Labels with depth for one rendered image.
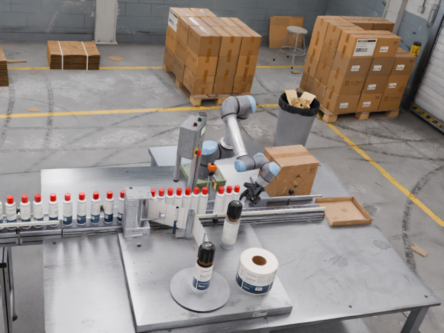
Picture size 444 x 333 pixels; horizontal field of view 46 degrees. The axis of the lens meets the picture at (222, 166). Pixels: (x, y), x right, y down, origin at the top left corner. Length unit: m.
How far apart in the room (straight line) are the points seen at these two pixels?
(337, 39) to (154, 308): 4.84
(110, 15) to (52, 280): 5.94
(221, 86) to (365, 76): 1.80
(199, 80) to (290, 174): 3.25
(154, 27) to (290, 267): 6.09
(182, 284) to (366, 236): 1.33
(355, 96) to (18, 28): 4.77
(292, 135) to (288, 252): 2.73
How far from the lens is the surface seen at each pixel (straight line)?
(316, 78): 7.11
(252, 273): 2.70
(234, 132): 3.19
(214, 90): 6.67
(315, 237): 3.36
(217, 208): 3.19
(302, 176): 3.55
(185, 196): 3.08
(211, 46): 6.41
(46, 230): 3.06
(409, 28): 8.25
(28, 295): 3.94
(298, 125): 5.68
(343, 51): 6.67
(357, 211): 3.73
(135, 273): 2.80
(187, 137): 2.90
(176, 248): 2.97
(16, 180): 5.04
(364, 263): 3.30
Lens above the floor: 2.81
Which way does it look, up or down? 31 degrees down
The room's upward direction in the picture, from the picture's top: 10 degrees clockwise
